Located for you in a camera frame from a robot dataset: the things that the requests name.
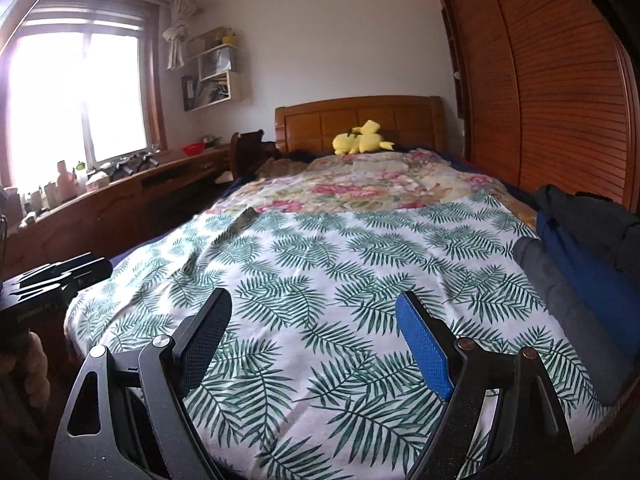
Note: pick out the wooden slatted wardrobe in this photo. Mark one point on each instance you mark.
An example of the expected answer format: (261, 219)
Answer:
(550, 85)

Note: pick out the window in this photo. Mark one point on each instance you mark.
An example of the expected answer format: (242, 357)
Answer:
(75, 100)

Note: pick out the wooden bed headboard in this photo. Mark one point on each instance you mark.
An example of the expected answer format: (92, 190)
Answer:
(310, 125)

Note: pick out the floral quilt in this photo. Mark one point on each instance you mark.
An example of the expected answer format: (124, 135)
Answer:
(360, 185)

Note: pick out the red bowl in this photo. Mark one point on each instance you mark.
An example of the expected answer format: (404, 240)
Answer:
(193, 149)

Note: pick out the black double-breasted coat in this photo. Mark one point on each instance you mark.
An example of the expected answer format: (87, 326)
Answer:
(590, 215)

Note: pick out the white wall shelf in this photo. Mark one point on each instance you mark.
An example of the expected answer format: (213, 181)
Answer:
(220, 80)

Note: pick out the black metal clutter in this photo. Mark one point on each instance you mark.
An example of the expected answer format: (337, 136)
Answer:
(132, 166)

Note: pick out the yellow plush toy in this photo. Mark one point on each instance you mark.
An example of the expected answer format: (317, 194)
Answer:
(362, 142)

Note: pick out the folded grey garment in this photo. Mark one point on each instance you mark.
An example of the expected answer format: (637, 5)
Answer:
(560, 310)

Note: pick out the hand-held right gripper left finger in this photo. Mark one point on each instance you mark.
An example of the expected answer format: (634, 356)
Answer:
(205, 340)

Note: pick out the folded blue garment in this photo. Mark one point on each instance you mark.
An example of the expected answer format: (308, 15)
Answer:
(585, 280)

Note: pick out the long wooden desk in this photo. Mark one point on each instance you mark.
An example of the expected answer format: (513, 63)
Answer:
(125, 205)

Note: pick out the small yellow figure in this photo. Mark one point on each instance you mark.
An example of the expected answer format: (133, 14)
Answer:
(228, 37)

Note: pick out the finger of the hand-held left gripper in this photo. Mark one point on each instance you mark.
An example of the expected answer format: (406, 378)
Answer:
(85, 275)
(60, 265)

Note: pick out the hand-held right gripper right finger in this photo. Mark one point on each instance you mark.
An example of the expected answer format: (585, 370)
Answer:
(425, 345)

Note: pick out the dark wooden chair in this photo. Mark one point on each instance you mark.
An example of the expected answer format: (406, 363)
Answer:
(245, 155)

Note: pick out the pink plastic bottle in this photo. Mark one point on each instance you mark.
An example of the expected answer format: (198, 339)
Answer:
(65, 185)

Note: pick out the tied beige curtain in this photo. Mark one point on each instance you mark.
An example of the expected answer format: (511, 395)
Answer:
(177, 30)

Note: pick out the small white box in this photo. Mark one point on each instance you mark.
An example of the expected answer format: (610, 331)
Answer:
(98, 181)

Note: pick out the person's left hand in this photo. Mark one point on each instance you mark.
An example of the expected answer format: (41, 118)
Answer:
(37, 370)

